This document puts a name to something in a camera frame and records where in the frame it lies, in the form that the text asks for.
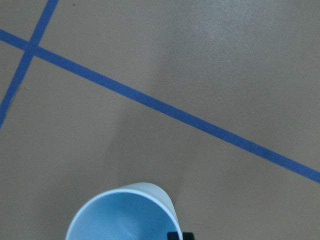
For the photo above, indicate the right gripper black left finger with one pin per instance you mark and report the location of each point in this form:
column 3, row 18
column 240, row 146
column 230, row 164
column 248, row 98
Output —
column 172, row 236

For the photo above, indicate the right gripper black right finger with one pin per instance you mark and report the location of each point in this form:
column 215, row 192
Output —
column 188, row 236

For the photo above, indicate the light blue cup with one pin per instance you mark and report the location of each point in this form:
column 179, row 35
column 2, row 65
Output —
column 139, row 211

